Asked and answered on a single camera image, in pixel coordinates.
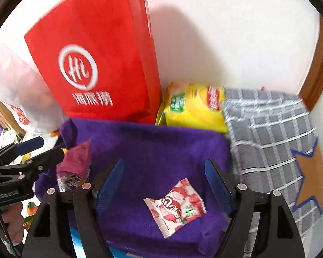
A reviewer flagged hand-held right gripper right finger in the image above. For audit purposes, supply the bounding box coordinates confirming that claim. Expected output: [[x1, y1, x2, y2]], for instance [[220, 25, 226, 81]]
[[205, 158, 305, 258]]

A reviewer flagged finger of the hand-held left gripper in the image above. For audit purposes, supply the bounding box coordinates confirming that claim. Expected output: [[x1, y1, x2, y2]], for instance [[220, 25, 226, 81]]
[[0, 137, 45, 167], [0, 148, 65, 179]]

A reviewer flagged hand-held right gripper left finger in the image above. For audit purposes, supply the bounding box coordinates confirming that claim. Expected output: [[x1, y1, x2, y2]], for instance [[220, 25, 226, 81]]
[[22, 158, 124, 258]]

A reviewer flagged pink snack packet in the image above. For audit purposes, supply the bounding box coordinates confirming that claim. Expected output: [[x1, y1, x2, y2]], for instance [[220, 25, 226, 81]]
[[56, 140, 92, 192]]

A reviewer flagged red white candy packet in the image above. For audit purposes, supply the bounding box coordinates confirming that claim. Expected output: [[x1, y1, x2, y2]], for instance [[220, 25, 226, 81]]
[[143, 178, 206, 239]]

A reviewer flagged person's left hand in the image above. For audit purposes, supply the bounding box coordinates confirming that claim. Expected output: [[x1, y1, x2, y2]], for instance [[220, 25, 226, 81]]
[[0, 201, 26, 248]]

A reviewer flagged fruit print sheet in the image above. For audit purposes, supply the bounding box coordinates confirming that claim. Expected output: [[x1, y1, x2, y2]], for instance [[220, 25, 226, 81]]
[[0, 97, 68, 237]]

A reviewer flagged purple cloth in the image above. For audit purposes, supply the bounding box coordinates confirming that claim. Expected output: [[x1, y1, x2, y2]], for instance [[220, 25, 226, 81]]
[[34, 118, 232, 258]]

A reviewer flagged grey plaid star cloth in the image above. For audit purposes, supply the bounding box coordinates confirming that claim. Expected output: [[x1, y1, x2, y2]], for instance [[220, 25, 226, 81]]
[[221, 87, 323, 258]]

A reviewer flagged white plastic bag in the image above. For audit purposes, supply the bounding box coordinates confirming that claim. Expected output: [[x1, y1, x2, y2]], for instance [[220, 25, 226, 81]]
[[0, 43, 66, 135]]

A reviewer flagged blue box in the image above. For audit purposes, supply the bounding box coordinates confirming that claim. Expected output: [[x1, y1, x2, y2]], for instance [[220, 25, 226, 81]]
[[70, 226, 135, 258]]

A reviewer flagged yellow chips bag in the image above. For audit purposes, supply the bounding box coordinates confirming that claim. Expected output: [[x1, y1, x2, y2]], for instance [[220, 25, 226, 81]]
[[155, 82, 229, 134]]

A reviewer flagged red paper bag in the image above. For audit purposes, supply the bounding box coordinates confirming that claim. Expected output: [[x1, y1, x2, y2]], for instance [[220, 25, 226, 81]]
[[24, 0, 162, 124]]

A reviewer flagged wooden door frame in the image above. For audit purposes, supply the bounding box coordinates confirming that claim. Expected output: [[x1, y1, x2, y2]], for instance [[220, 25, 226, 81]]
[[299, 13, 323, 112]]

